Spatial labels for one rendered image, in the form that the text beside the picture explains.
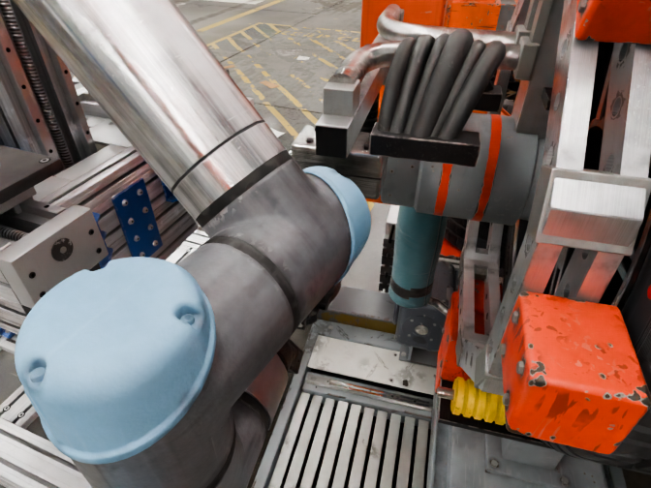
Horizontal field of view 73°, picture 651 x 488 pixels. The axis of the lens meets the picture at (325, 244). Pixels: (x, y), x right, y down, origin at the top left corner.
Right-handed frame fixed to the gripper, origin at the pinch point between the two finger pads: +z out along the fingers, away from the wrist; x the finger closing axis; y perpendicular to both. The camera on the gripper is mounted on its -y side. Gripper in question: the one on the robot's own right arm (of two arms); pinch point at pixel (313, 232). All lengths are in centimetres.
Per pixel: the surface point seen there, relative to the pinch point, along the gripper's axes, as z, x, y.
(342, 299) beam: 58, 8, -70
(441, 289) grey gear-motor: 40, -20, -42
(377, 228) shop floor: 116, 5, -83
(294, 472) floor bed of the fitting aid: 6, 7, -77
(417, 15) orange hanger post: 56, -5, 13
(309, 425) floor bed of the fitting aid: 18, 7, -77
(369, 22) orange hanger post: 56, 4, 11
